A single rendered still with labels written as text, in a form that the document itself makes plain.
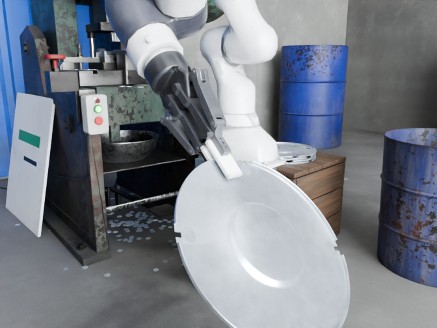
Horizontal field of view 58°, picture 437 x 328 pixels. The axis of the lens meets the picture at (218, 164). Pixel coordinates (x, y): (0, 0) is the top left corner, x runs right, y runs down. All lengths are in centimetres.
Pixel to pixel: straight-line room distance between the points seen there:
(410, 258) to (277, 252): 102
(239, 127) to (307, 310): 68
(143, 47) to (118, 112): 92
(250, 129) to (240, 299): 71
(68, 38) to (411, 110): 349
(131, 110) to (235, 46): 63
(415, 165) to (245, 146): 59
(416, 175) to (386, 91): 326
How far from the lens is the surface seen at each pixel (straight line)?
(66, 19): 196
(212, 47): 118
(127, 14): 73
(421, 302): 147
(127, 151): 173
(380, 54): 471
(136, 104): 162
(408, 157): 145
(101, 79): 165
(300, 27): 435
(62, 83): 149
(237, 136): 113
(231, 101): 114
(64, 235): 182
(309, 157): 162
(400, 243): 155
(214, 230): 53
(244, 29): 111
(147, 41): 67
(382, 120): 470
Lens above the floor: 73
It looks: 14 degrees down
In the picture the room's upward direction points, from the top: straight up
